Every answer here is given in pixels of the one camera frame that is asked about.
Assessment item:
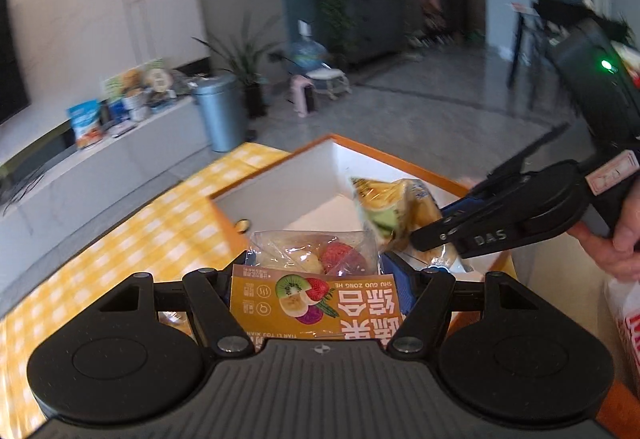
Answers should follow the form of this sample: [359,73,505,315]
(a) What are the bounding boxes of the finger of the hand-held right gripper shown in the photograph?
[467,122,572,206]
[411,172,533,261]

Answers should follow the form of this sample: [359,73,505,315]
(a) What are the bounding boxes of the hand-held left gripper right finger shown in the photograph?
[380,251,544,356]

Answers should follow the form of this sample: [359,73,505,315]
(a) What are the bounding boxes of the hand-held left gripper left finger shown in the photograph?
[96,269,257,356]

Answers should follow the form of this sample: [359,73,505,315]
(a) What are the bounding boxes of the yellow bread packet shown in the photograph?
[349,176,482,273]

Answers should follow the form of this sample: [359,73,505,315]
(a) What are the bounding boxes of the dried fruit snack packet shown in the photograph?
[229,229,407,356]

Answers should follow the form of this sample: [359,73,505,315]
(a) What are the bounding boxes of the orange cardboard box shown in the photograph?
[207,133,519,281]

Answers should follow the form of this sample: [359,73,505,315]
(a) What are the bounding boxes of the person's right hand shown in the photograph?
[570,196,640,281]

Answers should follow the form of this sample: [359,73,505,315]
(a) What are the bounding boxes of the dark side table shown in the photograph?
[506,0,603,89]

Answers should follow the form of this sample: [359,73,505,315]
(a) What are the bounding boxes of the yellow checkered tablecloth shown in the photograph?
[0,142,293,425]

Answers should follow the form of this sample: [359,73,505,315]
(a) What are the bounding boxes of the white marble media console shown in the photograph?
[0,95,212,292]

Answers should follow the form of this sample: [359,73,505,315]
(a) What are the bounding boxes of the white plastic bag red print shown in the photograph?
[601,275,640,387]

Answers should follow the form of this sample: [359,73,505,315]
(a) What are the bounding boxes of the grey-blue trash can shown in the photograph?
[192,74,249,154]

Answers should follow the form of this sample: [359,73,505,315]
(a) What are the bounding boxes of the white low stool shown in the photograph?
[305,66,352,101]

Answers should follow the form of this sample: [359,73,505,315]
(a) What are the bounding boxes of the grey cabinet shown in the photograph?
[340,0,407,66]

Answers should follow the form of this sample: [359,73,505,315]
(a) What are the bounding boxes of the blue snack bag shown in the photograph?
[67,99,107,150]

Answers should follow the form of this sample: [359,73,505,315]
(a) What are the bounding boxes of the round paper fan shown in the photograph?
[147,68,174,95]

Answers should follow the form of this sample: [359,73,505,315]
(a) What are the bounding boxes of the blue water jug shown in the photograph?
[290,19,329,71]

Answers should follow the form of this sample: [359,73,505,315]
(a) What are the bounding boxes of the green picture board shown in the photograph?
[101,58,167,101]

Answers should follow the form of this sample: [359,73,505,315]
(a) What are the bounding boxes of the potted long-leaf plant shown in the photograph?
[192,14,285,121]

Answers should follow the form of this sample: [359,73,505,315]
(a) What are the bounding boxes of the black television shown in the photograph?
[0,0,30,126]

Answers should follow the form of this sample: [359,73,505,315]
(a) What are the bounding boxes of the black cable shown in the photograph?
[0,168,47,216]

